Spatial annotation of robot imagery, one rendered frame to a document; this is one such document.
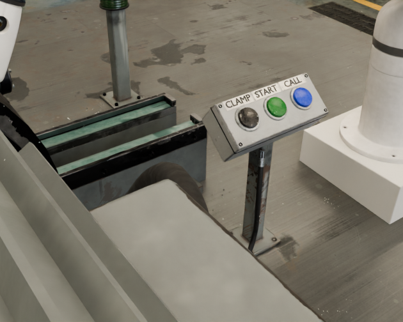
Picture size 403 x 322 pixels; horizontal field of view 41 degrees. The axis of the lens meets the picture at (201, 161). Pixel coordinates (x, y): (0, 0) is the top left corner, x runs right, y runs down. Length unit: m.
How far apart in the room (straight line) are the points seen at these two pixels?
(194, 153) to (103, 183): 0.18
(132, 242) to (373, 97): 0.86
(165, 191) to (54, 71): 1.29
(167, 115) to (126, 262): 0.89
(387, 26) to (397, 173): 0.25
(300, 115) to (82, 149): 0.41
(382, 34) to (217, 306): 0.83
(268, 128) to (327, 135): 0.35
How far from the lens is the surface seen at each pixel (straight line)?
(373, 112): 1.01
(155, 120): 1.03
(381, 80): 0.98
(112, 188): 0.92
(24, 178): 0.17
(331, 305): 0.85
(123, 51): 1.25
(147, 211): 0.19
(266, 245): 0.91
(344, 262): 0.91
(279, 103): 0.75
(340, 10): 4.42
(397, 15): 0.93
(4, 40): 0.69
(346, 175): 1.03
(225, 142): 0.72
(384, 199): 0.99
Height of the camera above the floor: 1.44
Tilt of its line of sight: 36 degrees down
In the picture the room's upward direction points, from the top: 1 degrees clockwise
